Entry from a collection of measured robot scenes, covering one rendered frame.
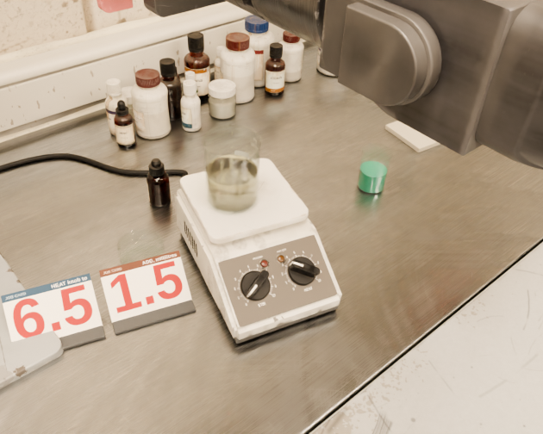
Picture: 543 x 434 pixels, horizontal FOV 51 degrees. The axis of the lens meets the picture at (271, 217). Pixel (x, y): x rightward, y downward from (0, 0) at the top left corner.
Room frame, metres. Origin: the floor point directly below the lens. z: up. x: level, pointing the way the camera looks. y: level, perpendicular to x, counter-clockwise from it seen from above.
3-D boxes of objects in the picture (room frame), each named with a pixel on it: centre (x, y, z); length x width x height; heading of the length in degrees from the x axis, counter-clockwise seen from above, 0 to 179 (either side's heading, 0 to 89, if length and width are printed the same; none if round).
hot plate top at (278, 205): (0.51, 0.03, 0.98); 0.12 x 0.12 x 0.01; 27
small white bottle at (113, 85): (0.76, 0.25, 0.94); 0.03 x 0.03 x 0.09
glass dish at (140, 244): (0.48, 0.16, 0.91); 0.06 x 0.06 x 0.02
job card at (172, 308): (0.41, 0.13, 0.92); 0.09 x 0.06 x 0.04; 115
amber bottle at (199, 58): (0.89, 0.14, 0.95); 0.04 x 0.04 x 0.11
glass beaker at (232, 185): (0.49, 0.04, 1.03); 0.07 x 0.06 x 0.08; 25
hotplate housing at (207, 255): (0.48, 0.02, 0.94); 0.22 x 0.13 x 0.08; 27
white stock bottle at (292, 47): (0.97, -0.02, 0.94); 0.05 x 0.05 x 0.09
